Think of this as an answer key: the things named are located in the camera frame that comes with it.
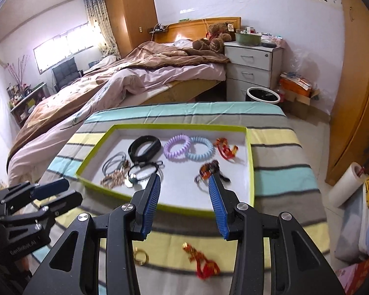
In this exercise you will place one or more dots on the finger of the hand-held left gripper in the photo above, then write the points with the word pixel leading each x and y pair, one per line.
pixel 50 187
pixel 64 201

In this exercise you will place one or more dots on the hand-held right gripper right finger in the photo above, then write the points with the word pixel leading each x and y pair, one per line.
pixel 218 209

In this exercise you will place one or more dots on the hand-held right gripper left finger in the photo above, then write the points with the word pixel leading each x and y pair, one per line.
pixel 149 206

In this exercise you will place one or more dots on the lime green cardboard box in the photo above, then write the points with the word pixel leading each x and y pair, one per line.
pixel 178 175

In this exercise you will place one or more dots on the gold decorated hair clip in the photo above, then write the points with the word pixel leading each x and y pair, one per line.
pixel 113 179

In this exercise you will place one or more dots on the black wristband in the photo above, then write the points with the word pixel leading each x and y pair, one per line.
pixel 132 147

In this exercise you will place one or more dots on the brown hair clip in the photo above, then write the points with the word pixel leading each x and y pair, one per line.
pixel 206 169

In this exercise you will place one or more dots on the striped tablecloth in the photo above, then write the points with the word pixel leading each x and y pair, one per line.
pixel 279 175

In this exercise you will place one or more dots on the wooden desk with clutter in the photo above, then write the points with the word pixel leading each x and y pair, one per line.
pixel 26 104

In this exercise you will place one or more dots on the dark desk chair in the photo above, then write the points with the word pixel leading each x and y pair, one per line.
pixel 66 73

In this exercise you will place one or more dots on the white trash bin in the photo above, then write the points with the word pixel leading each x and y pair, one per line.
pixel 263 95

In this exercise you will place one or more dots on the dried branches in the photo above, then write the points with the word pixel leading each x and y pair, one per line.
pixel 18 69

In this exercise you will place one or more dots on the pink and brown duvet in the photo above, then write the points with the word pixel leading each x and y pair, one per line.
pixel 110 80

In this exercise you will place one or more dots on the white paper roll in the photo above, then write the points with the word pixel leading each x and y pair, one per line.
pixel 346 187

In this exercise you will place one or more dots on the cardboard box with books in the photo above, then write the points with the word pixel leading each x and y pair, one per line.
pixel 298 93

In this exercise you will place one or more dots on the white nightstand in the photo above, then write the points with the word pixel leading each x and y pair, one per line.
pixel 252 64

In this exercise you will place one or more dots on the brown teddy bear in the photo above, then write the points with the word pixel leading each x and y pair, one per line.
pixel 215 40

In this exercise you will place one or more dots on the patterned curtain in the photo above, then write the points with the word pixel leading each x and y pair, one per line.
pixel 103 24

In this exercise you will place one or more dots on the green basin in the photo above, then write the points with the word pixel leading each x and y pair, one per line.
pixel 248 39

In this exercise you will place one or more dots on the power strip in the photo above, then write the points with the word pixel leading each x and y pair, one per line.
pixel 157 28

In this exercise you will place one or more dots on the wooden headboard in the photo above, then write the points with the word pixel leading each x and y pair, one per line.
pixel 184 29

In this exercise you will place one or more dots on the large wooden wardrobe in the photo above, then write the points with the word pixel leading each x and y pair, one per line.
pixel 359 83

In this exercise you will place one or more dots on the tall wooden cabinet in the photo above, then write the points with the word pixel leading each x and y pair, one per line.
pixel 129 12

